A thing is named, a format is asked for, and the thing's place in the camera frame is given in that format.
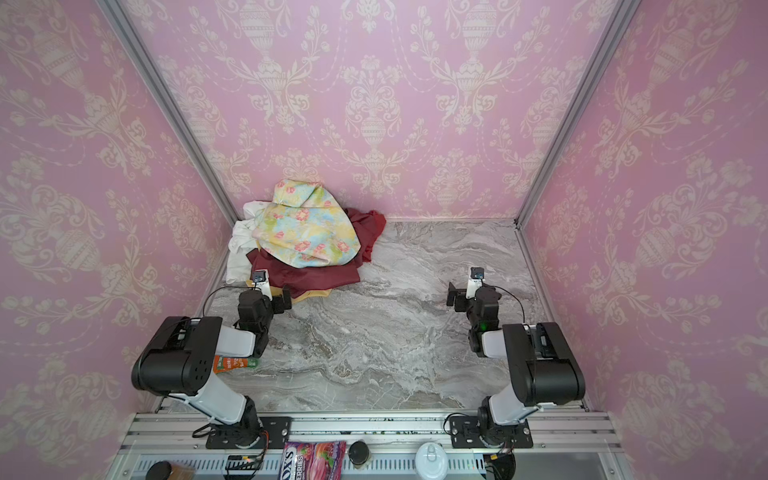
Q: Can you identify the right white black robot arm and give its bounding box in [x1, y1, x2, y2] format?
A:
[446, 280, 586, 448]

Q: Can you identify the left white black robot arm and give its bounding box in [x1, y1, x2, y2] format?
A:
[131, 287, 292, 451]

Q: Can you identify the maroon cloth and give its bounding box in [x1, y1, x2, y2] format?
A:
[248, 208, 387, 298]

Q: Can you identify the white cloth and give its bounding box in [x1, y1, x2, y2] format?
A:
[225, 201, 270, 285]

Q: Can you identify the floral pastel cloth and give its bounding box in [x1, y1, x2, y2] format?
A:
[252, 179, 361, 269]

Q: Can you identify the orange green snack packet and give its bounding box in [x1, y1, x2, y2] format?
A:
[213, 356, 259, 374]

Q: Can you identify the pink candy bag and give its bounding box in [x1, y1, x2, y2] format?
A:
[278, 441, 346, 480]

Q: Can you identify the white round lid container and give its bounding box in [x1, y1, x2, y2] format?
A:
[414, 442, 449, 480]

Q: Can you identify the black round knob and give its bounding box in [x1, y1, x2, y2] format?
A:
[347, 440, 371, 469]

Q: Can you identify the black electronics board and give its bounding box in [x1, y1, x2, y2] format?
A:
[223, 455, 263, 480]

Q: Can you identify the black round cap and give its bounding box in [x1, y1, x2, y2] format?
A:
[484, 451, 517, 480]

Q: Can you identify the brown black bottle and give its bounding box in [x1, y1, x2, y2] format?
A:
[145, 460, 196, 480]

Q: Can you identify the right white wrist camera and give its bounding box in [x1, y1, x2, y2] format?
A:
[465, 267, 485, 299]

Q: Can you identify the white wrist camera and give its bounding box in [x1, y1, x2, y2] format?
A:
[465, 267, 485, 299]
[250, 269, 273, 299]

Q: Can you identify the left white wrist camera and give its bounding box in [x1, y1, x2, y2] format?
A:
[250, 269, 273, 299]

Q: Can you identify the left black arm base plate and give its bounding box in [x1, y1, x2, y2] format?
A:
[205, 416, 291, 451]

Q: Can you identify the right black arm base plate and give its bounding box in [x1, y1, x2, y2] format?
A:
[444, 414, 534, 450]

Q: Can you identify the aluminium rail frame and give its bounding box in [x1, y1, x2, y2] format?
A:
[107, 407, 633, 479]

